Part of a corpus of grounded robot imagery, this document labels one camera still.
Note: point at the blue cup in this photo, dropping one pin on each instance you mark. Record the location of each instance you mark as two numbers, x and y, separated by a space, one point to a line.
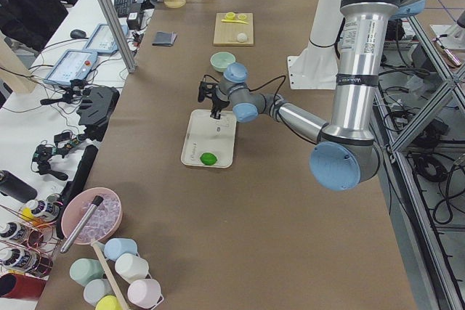
116 247

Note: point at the grey folded cloth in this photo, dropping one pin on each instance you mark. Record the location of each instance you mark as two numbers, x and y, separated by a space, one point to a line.
162 38

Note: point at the pink ice bowl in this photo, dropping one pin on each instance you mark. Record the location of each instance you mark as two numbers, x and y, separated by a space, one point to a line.
103 222

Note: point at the white steamed bun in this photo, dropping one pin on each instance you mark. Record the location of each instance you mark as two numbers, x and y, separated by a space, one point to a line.
242 37

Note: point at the green lime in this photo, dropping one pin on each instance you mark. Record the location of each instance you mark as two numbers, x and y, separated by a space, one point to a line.
208 158

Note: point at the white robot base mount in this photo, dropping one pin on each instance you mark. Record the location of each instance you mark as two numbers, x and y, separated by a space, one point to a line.
316 67

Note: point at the grey cup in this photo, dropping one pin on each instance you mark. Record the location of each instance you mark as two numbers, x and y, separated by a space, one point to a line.
95 290

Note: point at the metal ice tongs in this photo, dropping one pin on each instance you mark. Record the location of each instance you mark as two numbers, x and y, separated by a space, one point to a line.
81 224

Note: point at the mint green bowl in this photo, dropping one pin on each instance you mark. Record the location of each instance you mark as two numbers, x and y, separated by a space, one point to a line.
221 60

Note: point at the aluminium frame post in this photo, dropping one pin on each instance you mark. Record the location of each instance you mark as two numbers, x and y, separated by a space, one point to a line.
115 27

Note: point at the white cup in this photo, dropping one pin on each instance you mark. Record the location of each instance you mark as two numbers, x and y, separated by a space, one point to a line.
131 267

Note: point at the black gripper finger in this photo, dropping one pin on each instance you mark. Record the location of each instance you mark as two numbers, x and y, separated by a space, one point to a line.
214 113
219 114

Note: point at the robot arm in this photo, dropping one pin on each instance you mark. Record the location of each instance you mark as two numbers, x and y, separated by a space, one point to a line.
345 152

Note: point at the pink cup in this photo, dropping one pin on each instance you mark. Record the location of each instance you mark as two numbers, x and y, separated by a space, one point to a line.
145 293

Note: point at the beige rabbit tray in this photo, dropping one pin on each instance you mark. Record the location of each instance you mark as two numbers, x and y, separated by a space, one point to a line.
208 135

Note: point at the black computer mouse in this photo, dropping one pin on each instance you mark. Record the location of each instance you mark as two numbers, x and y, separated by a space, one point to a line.
78 34

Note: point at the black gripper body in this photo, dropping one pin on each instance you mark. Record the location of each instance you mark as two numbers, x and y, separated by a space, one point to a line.
218 102

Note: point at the person in black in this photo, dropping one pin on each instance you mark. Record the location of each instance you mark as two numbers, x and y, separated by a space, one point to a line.
33 22

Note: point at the bamboo cutting board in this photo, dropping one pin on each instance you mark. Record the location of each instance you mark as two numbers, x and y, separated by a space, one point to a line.
225 34

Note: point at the yellow cup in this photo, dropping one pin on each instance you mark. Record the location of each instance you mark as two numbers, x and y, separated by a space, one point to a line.
108 302

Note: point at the green cup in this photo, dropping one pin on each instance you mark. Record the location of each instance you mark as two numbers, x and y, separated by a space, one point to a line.
84 270

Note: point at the teach pendant tablet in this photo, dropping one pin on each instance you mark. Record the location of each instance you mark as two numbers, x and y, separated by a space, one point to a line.
101 41
73 64

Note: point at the yellow plastic knife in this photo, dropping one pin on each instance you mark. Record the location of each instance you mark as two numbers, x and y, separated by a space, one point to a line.
235 21

